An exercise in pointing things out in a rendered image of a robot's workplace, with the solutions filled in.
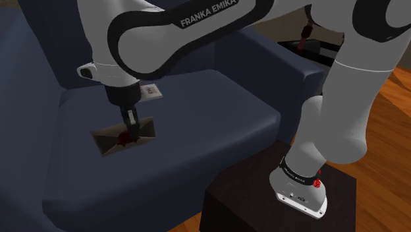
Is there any dark blue sofa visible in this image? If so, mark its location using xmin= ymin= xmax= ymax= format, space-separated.
xmin=0 ymin=0 xmax=326 ymax=232

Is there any beige envelope with red seal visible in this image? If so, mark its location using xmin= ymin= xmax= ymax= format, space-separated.
xmin=90 ymin=116 xmax=157 ymax=158

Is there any white printed card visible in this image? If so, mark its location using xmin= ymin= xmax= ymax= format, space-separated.
xmin=140 ymin=83 xmax=163 ymax=103

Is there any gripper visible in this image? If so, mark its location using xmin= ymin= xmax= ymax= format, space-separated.
xmin=104 ymin=82 xmax=142 ymax=144

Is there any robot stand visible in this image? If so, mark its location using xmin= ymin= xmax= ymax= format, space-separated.
xmin=199 ymin=139 xmax=358 ymax=232

